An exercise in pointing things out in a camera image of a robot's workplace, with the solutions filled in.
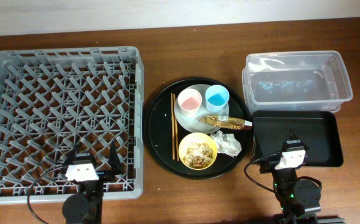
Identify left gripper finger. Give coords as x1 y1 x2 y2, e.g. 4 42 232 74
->
62 144 78 166
108 140 125 180

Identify white napkin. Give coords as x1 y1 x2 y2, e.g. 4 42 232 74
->
210 130 242 157

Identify gold snack wrapper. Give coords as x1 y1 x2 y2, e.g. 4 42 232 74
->
199 114 253 130

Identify yellow bowl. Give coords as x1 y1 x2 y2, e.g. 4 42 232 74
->
179 133 218 170

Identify food scraps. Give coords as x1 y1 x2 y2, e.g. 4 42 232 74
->
183 142 213 169

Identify blue cup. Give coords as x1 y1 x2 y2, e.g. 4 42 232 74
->
205 85 230 112

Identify wooden chopstick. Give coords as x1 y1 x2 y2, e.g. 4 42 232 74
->
170 93 176 160
172 93 179 161

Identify pink cup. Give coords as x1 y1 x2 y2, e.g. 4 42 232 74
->
178 88 202 117

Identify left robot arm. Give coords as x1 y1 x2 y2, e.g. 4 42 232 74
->
62 142 125 223

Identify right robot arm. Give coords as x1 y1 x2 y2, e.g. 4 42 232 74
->
259 131 345 224

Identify grey dishwasher rack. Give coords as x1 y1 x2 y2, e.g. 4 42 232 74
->
0 47 144 205

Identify black rectangular tray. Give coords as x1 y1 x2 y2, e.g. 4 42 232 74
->
252 111 344 167

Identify clear plastic bin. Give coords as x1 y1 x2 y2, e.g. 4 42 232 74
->
242 50 353 113

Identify grey plate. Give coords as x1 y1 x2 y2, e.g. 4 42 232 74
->
174 84 219 134

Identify round black tray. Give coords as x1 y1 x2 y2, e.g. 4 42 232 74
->
143 77 253 179

